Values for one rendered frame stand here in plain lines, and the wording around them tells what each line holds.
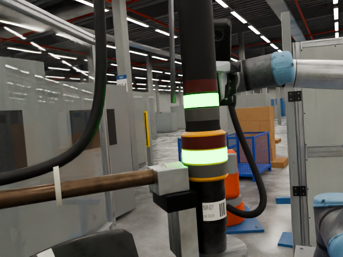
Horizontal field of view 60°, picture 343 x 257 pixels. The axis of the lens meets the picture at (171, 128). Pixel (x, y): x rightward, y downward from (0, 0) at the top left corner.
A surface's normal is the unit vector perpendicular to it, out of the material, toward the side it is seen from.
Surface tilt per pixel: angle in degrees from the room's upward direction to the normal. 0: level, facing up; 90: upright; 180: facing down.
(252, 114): 90
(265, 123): 90
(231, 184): 90
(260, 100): 90
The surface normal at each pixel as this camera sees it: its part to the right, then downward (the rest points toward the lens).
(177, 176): 0.38, 0.02
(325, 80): -0.26, 0.51
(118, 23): -0.49, 0.08
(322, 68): -0.22, -0.28
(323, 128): -0.21, 0.07
